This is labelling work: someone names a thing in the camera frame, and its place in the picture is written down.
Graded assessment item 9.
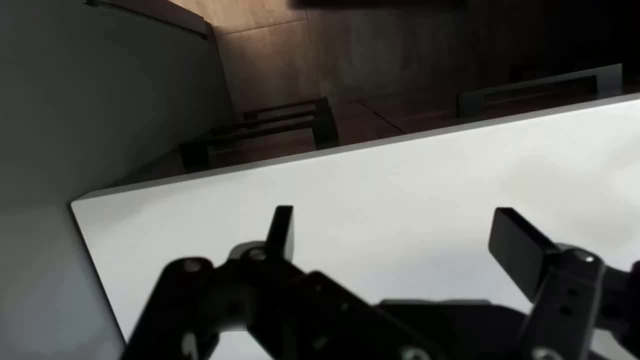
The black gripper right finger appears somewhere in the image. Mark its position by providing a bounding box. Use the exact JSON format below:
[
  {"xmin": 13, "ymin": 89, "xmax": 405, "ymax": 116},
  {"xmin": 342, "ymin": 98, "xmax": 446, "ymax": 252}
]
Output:
[{"xmin": 486, "ymin": 206, "xmax": 640, "ymax": 360}]

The dark wood cabinet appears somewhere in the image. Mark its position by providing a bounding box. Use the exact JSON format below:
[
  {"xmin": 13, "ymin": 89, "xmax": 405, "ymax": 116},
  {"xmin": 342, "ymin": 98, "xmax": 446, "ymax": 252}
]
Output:
[{"xmin": 86, "ymin": 0, "xmax": 640, "ymax": 177}]

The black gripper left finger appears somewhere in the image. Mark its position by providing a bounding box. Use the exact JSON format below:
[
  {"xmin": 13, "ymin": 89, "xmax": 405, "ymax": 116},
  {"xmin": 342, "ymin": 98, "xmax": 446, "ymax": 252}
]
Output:
[{"xmin": 121, "ymin": 204, "xmax": 429, "ymax": 360}]

